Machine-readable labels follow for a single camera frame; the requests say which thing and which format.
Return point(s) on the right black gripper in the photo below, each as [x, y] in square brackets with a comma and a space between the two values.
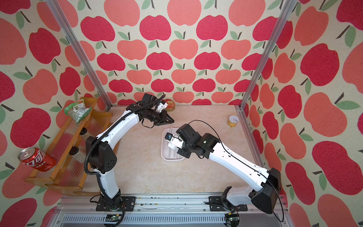
[182, 152]

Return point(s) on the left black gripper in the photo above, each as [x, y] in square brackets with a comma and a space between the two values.
[164, 120]

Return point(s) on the white wipe cloth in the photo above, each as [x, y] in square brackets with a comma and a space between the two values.
[172, 146]

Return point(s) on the white rectangular tray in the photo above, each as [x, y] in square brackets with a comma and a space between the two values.
[167, 153]

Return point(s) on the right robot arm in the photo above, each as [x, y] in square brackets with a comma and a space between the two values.
[264, 185]

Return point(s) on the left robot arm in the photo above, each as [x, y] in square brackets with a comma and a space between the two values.
[100, 158]

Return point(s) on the red gold round tin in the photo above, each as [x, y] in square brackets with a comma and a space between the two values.
[170, 105]

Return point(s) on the yellow white can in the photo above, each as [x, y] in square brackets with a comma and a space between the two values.
[233, 120]

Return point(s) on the glass spice jar upper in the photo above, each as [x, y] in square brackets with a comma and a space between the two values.
[83, 131]

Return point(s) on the glass spice jar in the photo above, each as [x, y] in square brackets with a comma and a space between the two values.
[77, 154]
[83, 131]

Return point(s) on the green snack bag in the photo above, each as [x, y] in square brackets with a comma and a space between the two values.
[78, 110]

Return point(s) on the glass spice jar lower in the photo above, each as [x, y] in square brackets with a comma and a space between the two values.
[77, 154]

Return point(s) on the wooden shelf rack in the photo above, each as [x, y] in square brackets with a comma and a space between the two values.
[67, 177]

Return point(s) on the red cola can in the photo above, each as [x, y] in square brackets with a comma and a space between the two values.
[36, 158]

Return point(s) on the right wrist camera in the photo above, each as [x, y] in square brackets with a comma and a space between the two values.
[184, 134]

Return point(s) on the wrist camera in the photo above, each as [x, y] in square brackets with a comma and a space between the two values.
[184, 134]
[151, 101]

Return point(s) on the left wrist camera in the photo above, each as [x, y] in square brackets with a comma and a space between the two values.
[151, 101]

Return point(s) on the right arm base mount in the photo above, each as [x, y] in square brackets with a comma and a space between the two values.
[220, 203]

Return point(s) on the left aluminium frame post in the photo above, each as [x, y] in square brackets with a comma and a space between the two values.
[60, 17]

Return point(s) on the aluminium frame post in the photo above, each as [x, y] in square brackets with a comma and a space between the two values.
[271, 44]
[60, 17]

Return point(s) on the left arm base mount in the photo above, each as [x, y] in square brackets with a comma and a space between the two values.
[126, 202]

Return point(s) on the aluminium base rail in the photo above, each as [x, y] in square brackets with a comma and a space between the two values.
[163, 210]

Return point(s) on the right aluminium frame post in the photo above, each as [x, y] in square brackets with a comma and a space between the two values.
[271, 44]

